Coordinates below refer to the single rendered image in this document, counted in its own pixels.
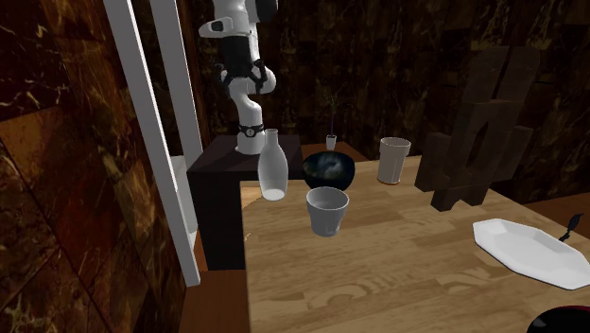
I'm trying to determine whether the dark wooden block sculpture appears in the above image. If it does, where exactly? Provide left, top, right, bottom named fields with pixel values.
left=414, top=44, right=542, bottom=213

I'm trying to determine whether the white octagonal plate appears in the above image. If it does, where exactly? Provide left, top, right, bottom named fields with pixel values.
left=472, top=217, right=590, bottom=291

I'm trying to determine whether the dark glossy bowl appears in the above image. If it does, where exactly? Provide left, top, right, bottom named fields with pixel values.
left=301, top=151, right=356, bottom=192

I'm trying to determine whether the small black utensil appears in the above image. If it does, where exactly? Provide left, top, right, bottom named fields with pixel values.
left=558, top=213, right=584, bottom=243

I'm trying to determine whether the tall beige cup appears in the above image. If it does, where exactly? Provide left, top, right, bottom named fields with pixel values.
left=376, top=136, right=412, bottom=186

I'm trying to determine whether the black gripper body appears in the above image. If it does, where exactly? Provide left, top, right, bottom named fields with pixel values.
left=220, top=35, right=256, bottom=79

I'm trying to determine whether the clear glass bottle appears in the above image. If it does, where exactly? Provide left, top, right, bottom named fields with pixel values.
left=256, top=128, right=289, bottom=202

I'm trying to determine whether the dark robot stand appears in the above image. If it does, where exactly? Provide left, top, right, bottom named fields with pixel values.
left=185, top=133, right=305, bottom=272

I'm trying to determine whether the grey ribbed cup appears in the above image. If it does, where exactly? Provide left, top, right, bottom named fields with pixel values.
left=305, top=185, right=351, bottom=238

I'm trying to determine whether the white door frame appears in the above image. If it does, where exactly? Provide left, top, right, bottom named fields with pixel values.
left=102, top=0, right=205, bottom=288

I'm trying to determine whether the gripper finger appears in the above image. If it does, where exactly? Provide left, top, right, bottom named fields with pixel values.
left=250, top=59, right=269, bottom=96
left=215, top=62, right=234, bottom=97

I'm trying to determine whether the small potted plant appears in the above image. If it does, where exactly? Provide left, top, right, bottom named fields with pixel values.
left=321, top=88, right=346, bottom=151

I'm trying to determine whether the black and red round object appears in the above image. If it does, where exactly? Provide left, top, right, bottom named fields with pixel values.
left=526, top=305, right=590, bottom=333

